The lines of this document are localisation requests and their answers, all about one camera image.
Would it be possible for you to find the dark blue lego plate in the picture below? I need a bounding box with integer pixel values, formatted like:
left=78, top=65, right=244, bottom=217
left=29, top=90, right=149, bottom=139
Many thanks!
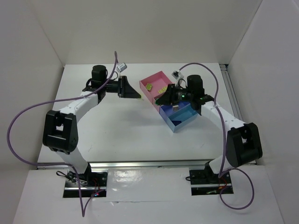
left=171, top=120, right=182, bottom=126

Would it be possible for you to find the aluminium front rail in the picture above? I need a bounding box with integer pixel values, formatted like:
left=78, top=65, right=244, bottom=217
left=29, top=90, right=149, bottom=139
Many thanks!
left=89, top=160, right=209, bottom=169

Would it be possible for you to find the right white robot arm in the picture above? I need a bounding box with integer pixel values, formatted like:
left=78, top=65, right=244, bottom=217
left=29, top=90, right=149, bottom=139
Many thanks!
left=156, top=75, right=263, bottom=177

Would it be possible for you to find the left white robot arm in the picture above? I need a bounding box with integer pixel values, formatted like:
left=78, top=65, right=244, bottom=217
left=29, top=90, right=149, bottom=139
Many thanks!
left=43, top=65, right=141, bottom=182

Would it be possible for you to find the small grey white block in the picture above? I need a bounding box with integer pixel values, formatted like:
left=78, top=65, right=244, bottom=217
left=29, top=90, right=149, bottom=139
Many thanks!
left=172, top=105, right=179, bottom=111

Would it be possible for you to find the small pink container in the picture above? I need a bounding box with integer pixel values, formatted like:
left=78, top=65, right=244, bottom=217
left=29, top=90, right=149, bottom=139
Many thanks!
left=153, top=93, right=164, bottom=112

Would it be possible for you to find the light blue container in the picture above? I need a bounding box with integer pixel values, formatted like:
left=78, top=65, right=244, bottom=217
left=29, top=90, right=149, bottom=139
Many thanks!
left=166, top=106, right=198, bottom=133

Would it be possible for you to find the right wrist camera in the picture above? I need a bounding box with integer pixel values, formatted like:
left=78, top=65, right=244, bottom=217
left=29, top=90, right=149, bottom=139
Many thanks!
left=171, top=70, right=184, bottom=85

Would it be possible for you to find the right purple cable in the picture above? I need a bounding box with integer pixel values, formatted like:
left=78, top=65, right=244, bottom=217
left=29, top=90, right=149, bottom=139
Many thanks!
left=177, top=62, right=255, bottom=209

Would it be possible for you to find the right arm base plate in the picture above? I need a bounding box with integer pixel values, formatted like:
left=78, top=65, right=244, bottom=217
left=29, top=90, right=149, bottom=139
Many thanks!
left=185, top=170, right=234, bottom=196

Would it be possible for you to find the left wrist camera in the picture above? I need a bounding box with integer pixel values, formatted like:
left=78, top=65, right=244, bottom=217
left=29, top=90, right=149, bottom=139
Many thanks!
left=116, top=63, right=127, bottom=72

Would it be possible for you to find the purple cable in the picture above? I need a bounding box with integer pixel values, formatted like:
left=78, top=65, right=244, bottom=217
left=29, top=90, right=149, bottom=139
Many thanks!
left=7, top=51, right=119, bottom=217
left=177, top=62, right=255, bottom=209

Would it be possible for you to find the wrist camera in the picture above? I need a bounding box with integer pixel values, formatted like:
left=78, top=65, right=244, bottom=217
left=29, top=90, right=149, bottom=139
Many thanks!
left=171, top=70, right=184, bottom=85
left=116, top=63, right=127, bottom=72

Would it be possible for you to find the aluminium side rail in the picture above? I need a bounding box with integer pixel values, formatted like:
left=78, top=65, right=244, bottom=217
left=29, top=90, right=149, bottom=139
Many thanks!
left=219, top=64, right=243, bottom=120

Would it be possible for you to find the dark blue container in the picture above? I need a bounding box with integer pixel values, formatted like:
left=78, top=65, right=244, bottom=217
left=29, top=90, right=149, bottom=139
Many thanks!
left=159, top=102, right=190, bottom=120

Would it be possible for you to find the large pink container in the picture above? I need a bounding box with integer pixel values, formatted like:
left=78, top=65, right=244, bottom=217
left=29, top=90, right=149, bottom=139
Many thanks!
left=139, top=71, right=172, bottom=102

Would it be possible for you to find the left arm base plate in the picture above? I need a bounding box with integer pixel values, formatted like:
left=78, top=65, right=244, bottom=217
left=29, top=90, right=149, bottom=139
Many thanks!
left=57, top=170, right=108, bottom=198

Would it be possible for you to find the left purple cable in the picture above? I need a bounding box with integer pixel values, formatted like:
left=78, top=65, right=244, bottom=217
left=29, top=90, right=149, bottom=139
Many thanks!
left=7, top=51, right=119, bottom=217

